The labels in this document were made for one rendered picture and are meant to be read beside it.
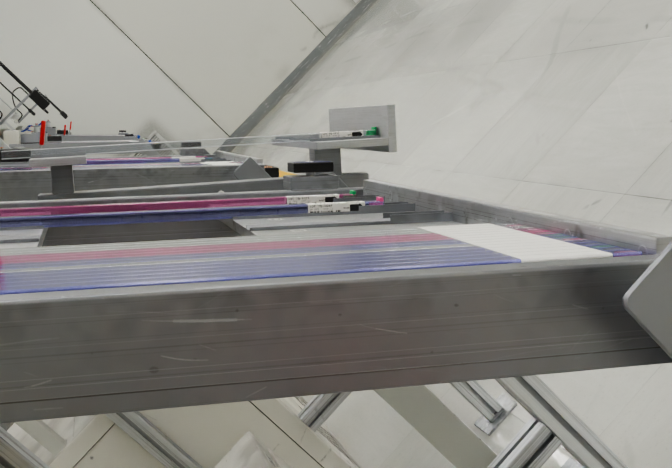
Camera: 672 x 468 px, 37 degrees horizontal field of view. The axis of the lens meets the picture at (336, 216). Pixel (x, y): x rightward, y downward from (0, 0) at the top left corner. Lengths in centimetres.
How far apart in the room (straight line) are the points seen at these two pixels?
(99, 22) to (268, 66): 144
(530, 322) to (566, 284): 3
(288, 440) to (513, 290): 156
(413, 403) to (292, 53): 733
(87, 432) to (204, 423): 23
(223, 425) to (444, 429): 59
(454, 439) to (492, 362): 107
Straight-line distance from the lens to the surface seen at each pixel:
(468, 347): 57
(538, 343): 59
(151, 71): 864
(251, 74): 873
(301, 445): 211
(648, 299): 56
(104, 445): 207
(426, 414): 161
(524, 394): 139
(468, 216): 91
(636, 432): 186
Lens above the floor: 102
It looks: 13 degrees down
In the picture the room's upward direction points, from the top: 45 degrees counter-clockwise
